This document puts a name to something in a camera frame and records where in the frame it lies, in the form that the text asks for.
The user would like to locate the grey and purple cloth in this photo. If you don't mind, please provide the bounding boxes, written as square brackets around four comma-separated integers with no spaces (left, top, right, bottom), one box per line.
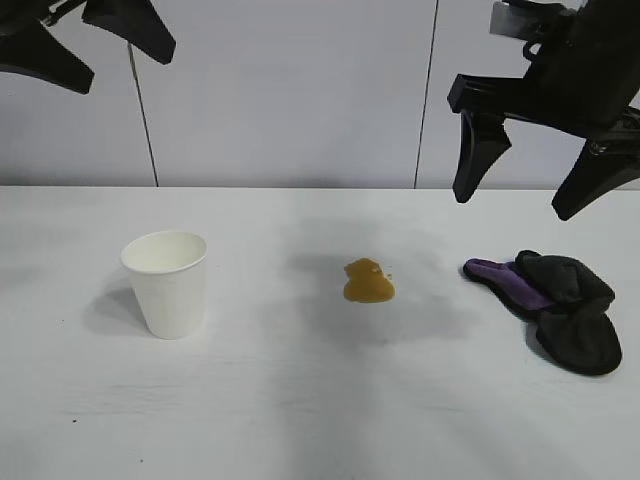
[462,249,624,376]

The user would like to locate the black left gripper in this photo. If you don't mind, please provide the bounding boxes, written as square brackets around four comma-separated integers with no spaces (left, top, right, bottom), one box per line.
[0,0,177,95]

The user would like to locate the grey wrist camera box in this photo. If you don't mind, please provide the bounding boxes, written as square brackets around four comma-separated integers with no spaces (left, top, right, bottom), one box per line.
[489,1,544,39]

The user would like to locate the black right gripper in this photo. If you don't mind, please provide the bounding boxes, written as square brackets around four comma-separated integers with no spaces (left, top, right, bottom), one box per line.
[447,0,640,221]

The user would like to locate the white paper cup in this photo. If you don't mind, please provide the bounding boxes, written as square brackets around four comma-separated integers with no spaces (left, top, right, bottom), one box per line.
[119,229,209,341]

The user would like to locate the brown liquid spill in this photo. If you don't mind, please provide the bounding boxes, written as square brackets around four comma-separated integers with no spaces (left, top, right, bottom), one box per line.
[342,257,397,305]

